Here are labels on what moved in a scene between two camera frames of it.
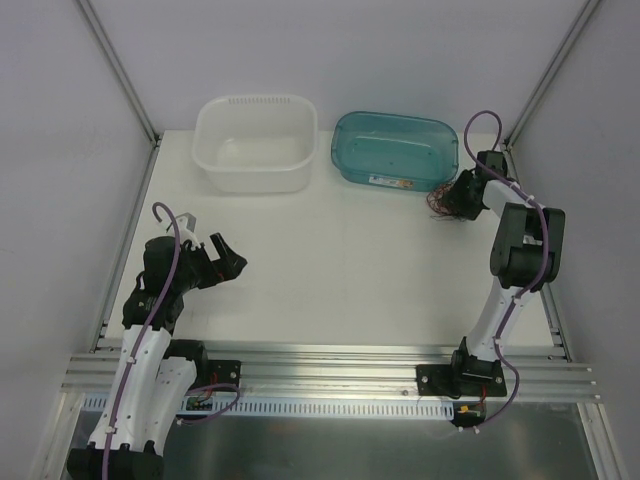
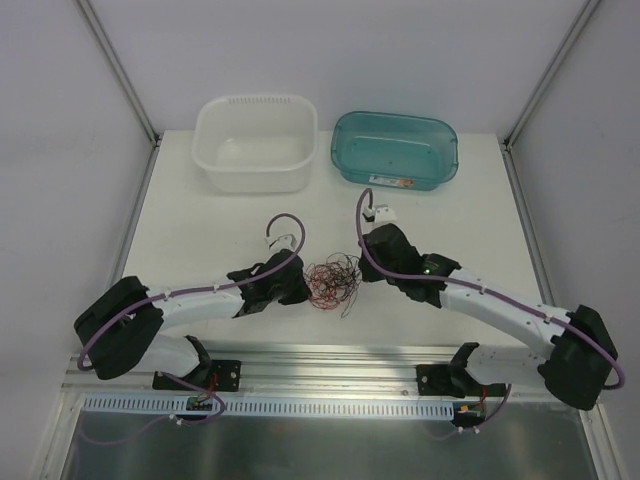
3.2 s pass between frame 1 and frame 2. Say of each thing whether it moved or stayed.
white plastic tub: stayed
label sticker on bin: stayed
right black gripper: moved
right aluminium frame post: stayed
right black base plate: stayed
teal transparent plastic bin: stayed
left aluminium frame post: stayed
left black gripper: moved
